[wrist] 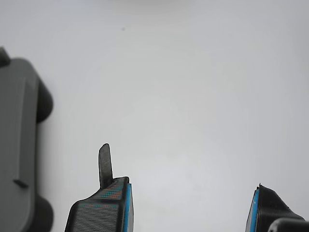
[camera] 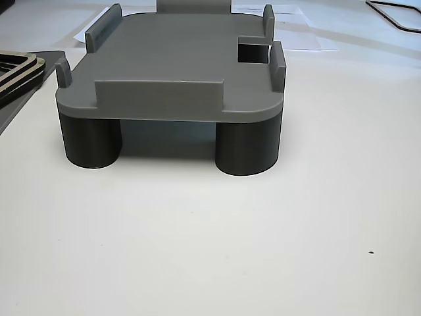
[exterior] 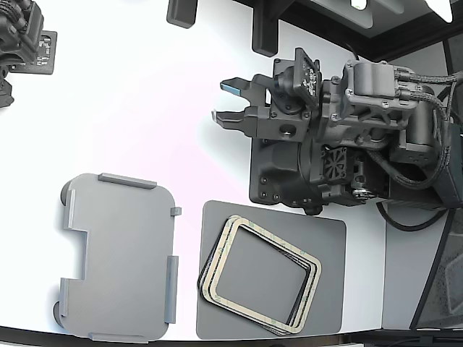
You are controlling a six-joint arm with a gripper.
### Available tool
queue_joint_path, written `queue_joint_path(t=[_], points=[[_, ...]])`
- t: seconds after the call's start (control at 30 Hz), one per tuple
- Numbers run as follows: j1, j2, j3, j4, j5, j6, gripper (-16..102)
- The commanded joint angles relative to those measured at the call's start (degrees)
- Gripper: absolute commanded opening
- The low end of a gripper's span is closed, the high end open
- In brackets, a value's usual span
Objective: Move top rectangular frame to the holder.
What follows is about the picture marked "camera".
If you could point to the tan rectangular frame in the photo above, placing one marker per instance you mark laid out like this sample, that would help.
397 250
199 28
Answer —
19 67
31 76
20 95

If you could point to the white paper sheet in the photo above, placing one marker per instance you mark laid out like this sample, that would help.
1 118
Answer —
292 18
93 23

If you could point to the grey 3D-printed frame holder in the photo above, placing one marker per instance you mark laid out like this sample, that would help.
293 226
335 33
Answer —
171 49

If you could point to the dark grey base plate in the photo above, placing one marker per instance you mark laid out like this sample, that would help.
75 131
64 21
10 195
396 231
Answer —
33 97

